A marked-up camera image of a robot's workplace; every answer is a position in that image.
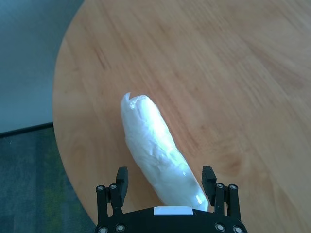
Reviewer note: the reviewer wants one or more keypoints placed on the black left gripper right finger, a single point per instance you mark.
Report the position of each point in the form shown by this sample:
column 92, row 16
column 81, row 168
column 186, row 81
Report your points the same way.
column 223, row 196

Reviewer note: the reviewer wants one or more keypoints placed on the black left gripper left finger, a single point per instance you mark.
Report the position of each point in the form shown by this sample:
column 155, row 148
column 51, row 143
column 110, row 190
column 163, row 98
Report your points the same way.
column 114, row 194

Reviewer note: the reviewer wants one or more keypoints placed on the white plastic-wrapped sandbag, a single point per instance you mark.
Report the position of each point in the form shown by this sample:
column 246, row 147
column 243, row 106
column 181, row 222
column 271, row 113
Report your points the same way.
column 155, row 145

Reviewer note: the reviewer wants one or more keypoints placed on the black baseboard strip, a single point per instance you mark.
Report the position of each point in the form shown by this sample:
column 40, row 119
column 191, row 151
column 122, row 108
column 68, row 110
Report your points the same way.
column 24, row 130

